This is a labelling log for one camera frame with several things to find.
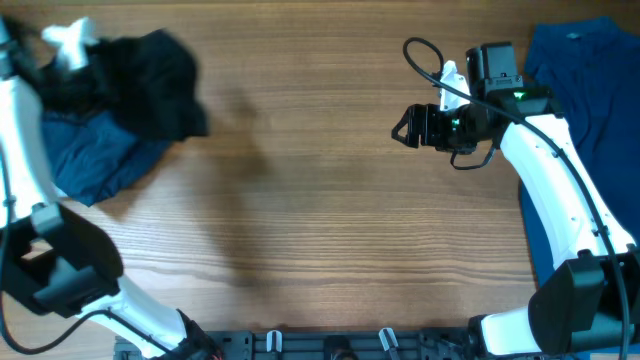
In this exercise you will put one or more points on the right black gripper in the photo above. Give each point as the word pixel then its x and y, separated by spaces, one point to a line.
pixel 430 136

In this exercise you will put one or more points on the black polo shirt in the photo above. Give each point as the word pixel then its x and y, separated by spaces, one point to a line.
pixel 147 83

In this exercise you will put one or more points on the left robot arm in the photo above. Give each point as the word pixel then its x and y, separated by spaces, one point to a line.
pixel 52 259

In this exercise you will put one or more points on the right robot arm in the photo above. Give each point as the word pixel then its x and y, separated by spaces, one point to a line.
pixel 591 300

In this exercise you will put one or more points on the blue polo shirt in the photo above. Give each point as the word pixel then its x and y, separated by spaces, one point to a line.
pixel 592 67

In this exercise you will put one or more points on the folded navy blue shorts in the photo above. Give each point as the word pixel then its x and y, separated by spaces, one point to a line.
pixel 93 161

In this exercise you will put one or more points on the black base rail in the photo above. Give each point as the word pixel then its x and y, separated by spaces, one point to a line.
pixel 386 343

